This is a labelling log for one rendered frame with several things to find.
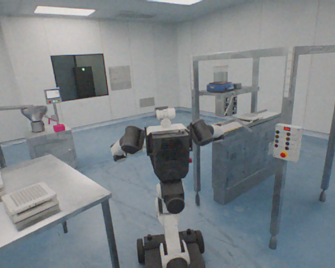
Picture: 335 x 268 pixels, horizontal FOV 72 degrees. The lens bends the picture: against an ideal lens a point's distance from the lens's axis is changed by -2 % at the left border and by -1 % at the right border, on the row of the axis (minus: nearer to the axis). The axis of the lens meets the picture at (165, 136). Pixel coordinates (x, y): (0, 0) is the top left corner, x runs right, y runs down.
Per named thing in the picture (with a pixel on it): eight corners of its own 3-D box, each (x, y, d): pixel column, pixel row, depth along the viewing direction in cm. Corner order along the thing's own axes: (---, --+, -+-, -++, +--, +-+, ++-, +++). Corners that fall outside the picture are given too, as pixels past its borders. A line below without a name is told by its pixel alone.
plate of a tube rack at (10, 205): (11, 215, 122) (10, 212, 121) (1, 199, 139) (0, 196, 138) (57, 196, 138) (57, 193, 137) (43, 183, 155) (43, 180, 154)
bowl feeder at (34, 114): (27, 136, 339) (21, 111, 328) (25, 131, 367) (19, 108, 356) (62, 129, 365) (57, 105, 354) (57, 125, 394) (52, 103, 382)
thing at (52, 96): (52, 127, 377) (44, 89, 358) (51, 126, 385) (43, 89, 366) (66, 124, 389) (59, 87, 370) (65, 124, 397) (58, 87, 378)
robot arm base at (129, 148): (140, 157, 144) (143, 149, 135) (119, 152, 142) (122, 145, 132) (143, 136, 152) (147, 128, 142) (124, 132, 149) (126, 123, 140)
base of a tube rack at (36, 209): (13, 223, 123) (13, 219, 123) (3, 206, 140) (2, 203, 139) (59, 203, 140) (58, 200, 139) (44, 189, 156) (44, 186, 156)
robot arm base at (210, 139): (214, 142, 150) (215, 137, 139) (196, 150, 150) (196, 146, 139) (203, 122, 155) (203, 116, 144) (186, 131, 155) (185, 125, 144)
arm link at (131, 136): (129, 154, 147) (139, 147, 136) (117, 150, 143) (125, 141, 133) (133, 139, 153) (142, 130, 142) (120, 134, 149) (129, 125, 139)
